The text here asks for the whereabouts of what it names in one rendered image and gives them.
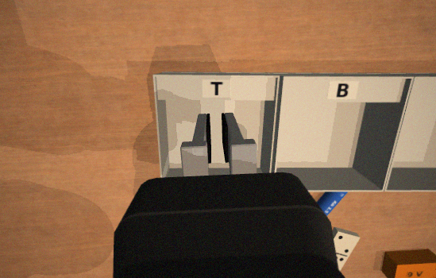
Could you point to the blue aa battery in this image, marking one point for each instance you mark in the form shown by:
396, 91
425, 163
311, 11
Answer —
329, 200

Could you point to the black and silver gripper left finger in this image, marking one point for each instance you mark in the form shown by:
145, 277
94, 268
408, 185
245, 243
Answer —
196, 154

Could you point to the beige domino tile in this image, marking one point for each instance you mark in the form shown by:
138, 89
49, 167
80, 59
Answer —
344, 242

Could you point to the beige three-compartment bin rack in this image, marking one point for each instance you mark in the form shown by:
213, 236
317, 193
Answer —
334, 131

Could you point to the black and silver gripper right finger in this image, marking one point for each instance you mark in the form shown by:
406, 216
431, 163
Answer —
239, 152

